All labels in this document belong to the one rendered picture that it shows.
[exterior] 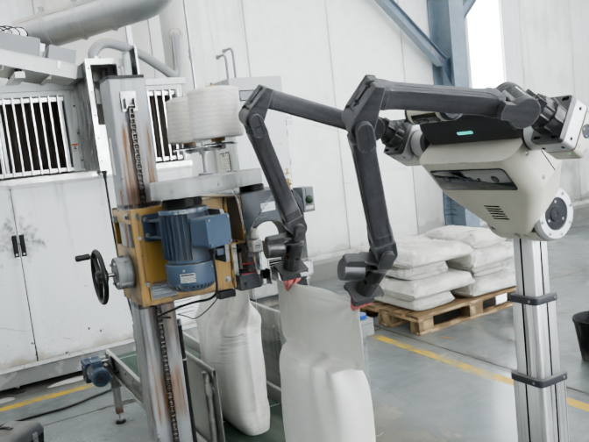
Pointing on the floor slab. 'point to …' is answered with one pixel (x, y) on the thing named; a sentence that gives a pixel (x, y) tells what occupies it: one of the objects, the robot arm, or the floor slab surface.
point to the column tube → (129, 189)
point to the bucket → (582, 332)
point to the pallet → (423, 320)
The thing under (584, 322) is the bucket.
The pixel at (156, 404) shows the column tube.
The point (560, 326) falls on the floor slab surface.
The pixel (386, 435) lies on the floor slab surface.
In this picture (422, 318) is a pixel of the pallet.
